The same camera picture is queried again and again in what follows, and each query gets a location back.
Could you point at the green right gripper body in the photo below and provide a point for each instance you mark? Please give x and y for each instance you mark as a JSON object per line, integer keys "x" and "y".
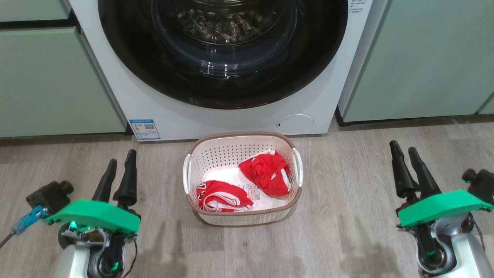
{"x": 444, "y": 206}

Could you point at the cream perforated laundry basket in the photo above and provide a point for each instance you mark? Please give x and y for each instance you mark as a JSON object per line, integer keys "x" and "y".
{"x": 216, "y": 158}

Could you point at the round white filter cover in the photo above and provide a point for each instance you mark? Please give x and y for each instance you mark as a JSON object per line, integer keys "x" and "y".
{"x": 295, "y": 124}

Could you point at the white front-load washing machine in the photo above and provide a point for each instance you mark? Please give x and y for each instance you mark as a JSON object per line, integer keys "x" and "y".
{"x": 308, "y": 96}

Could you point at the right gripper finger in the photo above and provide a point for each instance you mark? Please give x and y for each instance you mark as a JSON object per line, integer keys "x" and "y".
{"x": 403, "y": 177}
{"x": 424, "y": 177}

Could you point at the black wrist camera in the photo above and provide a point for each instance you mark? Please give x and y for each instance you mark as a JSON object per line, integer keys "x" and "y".
{"x": 48, "y": 197}
{"x": 482, "y": 185}

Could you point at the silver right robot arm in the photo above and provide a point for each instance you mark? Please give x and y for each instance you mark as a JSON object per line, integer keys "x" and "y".
{"x": 463, "y": 255}

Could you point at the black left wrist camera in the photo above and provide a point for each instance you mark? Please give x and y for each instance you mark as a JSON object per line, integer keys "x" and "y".
{"x": 48, "y": 197}

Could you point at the white printed label sticker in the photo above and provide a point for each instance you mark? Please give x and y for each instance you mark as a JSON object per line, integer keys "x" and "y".
{"x": 356, "y": 5}

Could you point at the paper label inside basket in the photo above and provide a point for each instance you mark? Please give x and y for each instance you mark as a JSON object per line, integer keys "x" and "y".
{"x": 252, "y": 192}

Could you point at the blue energy label sticker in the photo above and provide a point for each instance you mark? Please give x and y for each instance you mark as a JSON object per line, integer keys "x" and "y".
{"x": 144, "y": 129}

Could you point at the red white striped garment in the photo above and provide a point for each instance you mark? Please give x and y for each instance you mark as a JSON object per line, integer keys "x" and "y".
{"x": 220, "y": 193}

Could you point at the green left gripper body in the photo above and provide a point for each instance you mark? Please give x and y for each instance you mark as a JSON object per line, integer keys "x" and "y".
{"x": 96, "y": 216}

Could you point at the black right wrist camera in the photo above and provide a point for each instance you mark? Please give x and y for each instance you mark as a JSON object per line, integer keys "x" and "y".
{"x": 482, "y": 185}

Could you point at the red garment with white trim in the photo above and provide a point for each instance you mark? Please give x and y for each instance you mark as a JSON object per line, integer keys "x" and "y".
{"x": 266, "y": 173}

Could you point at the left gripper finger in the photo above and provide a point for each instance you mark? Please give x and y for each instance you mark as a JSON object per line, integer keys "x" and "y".
{"x": 128, "y": 185}
{"x": 104, "y": 187}

